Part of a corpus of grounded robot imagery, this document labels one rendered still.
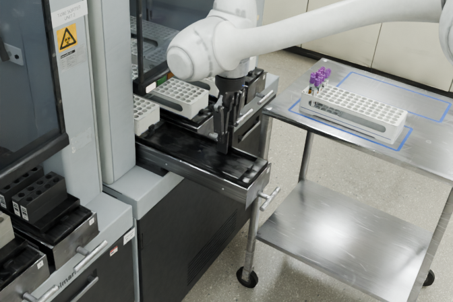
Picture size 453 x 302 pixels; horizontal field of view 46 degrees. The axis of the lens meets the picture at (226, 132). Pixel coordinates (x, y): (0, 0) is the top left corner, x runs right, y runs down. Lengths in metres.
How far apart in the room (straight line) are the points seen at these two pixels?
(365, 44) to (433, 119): 1.97
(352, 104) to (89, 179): 0.77
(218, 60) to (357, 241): 1.13
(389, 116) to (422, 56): 2.02
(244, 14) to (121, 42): 0.29
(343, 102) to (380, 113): 0.11
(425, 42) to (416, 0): 2.48
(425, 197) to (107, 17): 1.98
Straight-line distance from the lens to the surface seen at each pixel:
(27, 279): 1.18
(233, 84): 1.29
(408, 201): 2.72
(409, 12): 1.07
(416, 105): 1.78
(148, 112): 1.48
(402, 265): 1.99
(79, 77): 1.18
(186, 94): 1.56
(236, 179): 1.33
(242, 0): 1.20
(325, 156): 2.87
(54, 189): 1.23
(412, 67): 3.61
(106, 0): 1.19
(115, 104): 1.31
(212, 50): 1.07
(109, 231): 1.33
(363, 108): 1.58
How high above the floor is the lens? 1.65
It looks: 34 degrees down
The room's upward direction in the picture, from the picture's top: 5 degrees clockwise
